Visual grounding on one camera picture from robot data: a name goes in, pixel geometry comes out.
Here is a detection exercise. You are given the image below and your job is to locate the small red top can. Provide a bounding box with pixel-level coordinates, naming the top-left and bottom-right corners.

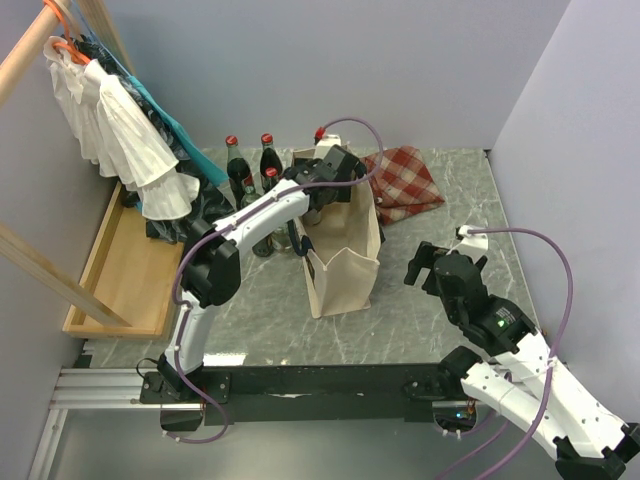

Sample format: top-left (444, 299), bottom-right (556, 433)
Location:
top-left (303, 210), bottom-right (321, 226)

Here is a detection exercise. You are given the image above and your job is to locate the green cap bottle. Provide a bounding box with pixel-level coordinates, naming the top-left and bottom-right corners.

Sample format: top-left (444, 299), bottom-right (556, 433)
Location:
top-left (240, 184), bottom-right (260, 208)
top-left (271, 223), bottom-right (292, 252)

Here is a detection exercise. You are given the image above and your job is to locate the tall dark can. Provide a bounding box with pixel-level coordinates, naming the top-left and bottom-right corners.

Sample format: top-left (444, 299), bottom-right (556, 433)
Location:
top-left (252, 235), bottom-right (274, 258)

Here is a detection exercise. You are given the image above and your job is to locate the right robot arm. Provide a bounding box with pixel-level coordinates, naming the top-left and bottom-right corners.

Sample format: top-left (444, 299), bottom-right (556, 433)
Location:
top-left (404, 237), bottom-right (639, 479)

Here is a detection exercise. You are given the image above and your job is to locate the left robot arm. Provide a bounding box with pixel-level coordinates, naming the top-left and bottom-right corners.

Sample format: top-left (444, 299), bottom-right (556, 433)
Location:
top-left (157, 145), bottom-right (371, 402)

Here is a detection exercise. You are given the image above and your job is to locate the cream canvas tote bag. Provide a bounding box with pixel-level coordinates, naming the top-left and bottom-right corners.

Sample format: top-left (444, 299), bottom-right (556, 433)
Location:
top-left (287, 147), bottom-right (386, 320)

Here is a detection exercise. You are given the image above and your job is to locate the red plaid folded cloth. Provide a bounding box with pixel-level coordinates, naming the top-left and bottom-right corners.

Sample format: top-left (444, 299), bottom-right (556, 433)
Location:
top-left (369, 146), bottom-right (445, 226)

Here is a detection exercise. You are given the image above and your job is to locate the black base beam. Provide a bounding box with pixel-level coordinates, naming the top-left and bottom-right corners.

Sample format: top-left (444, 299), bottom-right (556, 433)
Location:
top-left (194, 363), bottom-right (467, 424)

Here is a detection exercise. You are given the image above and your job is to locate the dark floral garment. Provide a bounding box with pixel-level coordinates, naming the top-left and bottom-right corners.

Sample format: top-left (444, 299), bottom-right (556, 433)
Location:
top-left (74, 36), bottom-right (234, 244)

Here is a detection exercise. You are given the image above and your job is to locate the teal garment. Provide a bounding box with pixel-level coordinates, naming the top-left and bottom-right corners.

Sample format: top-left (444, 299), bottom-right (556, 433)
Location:
top-left (94, 42), bottom-right (231, 185)

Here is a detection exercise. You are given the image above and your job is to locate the wooden clothes rack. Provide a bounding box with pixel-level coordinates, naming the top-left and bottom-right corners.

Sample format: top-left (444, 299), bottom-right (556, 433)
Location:
top-left (1, 1), bottom-right (182, 340)

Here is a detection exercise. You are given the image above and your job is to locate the white pleated garment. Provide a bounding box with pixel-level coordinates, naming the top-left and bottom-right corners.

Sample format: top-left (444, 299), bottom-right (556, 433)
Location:
top-left (43, 36), bottom-right (200, 221)

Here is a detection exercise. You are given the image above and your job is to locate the orange hanger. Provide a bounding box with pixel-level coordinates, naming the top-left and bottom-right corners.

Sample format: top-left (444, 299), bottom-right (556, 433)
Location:
top-left (43, 0), bottom-right (90, 65)

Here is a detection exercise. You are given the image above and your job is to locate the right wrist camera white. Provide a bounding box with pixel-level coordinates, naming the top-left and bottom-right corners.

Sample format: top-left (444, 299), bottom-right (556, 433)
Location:
top-left (449, 225), bottom-right (489, 263)

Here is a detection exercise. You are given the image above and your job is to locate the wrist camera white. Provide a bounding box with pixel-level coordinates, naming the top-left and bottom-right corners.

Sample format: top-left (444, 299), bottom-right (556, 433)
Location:
top-left (313, 127), bottom-right (343, 159)
top-left (449, 225), bottom-right (489, 263)

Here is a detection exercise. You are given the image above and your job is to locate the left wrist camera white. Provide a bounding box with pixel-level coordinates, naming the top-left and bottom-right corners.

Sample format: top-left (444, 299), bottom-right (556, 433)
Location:
top-left (313, 127), bottom-right (343, 159)

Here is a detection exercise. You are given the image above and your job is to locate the aluminium frame rail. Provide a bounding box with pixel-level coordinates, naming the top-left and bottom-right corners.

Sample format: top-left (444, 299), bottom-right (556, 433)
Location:
top-left (27, 367), bottom-right (151, 480)

